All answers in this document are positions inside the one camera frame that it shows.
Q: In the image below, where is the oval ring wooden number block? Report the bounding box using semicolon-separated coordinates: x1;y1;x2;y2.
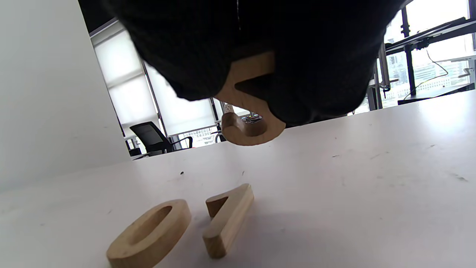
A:
106;199;192;268

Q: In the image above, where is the straight wooden number block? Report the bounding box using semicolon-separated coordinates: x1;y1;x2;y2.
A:
202;183;255;259

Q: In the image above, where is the white roller blind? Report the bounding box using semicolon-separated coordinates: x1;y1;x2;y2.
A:
145;63;219;137
92;29;161;130

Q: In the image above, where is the black standing desk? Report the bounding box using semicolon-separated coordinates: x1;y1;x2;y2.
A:
397;83;476;106

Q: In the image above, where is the black chrome-base office chair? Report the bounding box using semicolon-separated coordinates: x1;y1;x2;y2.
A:
129;121;194;155

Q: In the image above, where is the hooked curvy wooden number block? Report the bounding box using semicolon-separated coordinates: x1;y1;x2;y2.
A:
214;51;287;146

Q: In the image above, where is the person's right hand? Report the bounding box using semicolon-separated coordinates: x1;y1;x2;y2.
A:
104;0;408;128

